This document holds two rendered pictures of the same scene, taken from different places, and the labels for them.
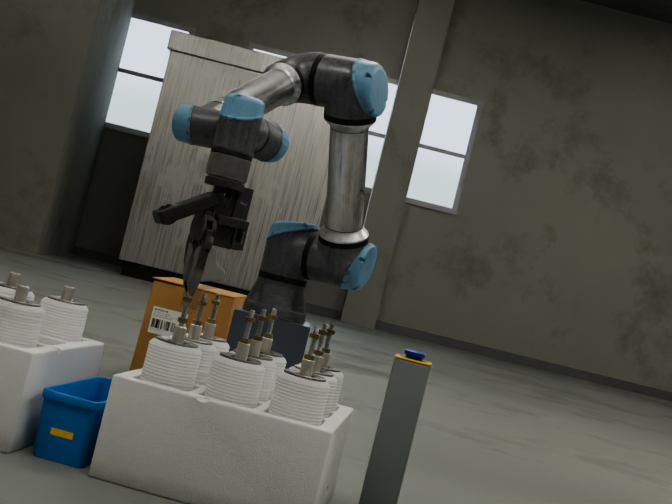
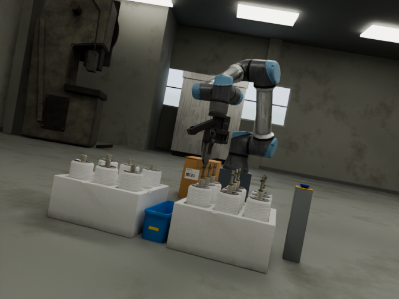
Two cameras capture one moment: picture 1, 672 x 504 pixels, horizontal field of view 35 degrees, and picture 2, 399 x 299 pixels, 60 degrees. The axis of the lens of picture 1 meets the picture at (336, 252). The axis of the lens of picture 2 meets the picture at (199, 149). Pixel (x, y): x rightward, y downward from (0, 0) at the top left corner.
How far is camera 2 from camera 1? 54 cm
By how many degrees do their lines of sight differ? 7
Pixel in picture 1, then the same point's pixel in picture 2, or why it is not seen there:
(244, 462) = (235, 239)
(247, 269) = not seen: hidden behind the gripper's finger
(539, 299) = (316, 155)
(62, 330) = (151, 182)
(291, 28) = (223, 67)
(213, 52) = (198, 77)
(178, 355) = (202, 192)
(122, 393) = (179, 210)
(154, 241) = (181, 143)
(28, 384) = (138, 207)
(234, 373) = (227, 199)
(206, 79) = not seen: hidden behind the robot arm
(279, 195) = not seen: hidden behind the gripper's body
